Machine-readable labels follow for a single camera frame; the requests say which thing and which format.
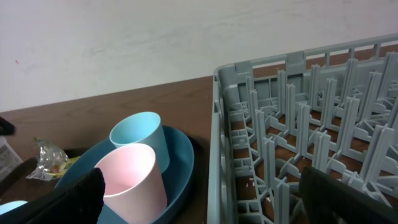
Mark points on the light blue cup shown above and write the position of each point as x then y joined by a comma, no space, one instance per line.
146,128

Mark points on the foil snack wrapper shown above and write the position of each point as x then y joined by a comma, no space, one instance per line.
52,163

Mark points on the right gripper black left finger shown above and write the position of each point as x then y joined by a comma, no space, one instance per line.
80,201

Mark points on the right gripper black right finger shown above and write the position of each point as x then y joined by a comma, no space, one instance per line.
326,200

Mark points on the pink cup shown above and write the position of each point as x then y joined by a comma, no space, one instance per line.
134,188

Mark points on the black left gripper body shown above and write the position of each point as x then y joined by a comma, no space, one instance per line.
6,128

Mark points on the clear plastic bin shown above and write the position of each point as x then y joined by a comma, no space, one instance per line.
9,159

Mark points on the brown serving tray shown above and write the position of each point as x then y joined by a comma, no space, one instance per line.
194,210

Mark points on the light blue bowl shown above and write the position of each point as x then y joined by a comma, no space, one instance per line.
11,205

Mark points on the grey dishwasher rack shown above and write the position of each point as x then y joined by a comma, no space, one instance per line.
333,108

